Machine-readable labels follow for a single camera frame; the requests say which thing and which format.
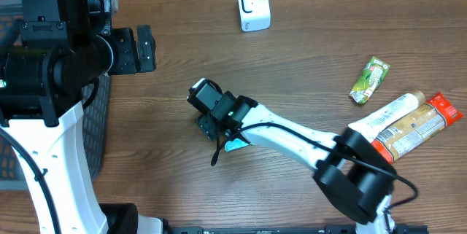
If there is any teal wet wipes pack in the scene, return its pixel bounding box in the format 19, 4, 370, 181
224, 139, 250, 152

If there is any white tube gold cap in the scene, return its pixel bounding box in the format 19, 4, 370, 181
348, 90, 425, 143

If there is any green snack pouch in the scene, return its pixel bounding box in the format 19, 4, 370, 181
349, 56, 390, 104

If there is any orange spaghetti packet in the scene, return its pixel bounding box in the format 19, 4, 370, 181
371, 92, 464, 164

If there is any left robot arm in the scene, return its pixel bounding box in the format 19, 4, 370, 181
1, 0, 163, 233

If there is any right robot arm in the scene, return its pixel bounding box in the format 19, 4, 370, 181
187, 78, 396, 233

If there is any white barcode scanner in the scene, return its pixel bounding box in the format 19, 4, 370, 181
238, 0, 271, 32

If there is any grey plastic shopping basket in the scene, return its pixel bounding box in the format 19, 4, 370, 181
1, 0, 111, 191

